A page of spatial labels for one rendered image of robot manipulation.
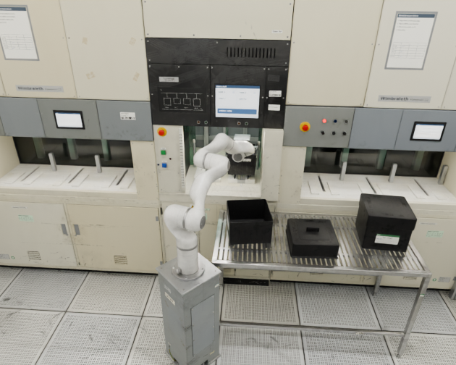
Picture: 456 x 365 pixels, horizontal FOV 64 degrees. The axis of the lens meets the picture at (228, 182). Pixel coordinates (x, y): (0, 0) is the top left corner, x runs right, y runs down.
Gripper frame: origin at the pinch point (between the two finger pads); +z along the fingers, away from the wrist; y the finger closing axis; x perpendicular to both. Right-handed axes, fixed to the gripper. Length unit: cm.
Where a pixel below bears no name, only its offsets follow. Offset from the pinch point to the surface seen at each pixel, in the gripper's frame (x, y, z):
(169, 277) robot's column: -44, -31, -107
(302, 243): -34, 45, -78
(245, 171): -22.6, 4.3, -8.4
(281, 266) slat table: -44, 33, -89
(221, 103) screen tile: 36.6, -12.1, -29.5
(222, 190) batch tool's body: -32.9, -11.8, -22.2
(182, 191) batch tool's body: -31, -41, -30
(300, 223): -34, 45, -57
